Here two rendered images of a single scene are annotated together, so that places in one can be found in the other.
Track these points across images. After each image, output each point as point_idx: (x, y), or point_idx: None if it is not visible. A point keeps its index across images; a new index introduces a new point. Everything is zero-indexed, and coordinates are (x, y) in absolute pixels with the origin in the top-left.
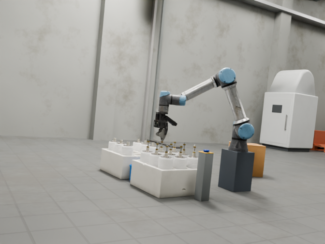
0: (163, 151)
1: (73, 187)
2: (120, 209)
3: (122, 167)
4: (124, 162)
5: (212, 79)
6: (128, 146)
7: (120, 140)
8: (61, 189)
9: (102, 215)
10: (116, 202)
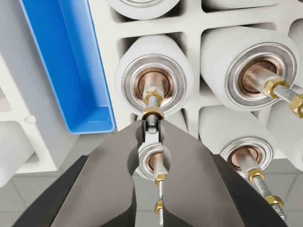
0: (161, 72)
1: (153, 212)
2: (291, 192)
3: (73, 144)
4: (65, 150)
5: None
6: (4, 176)
7: None
8: (160, 225)
9: (300, 214)
10: (255, 186)
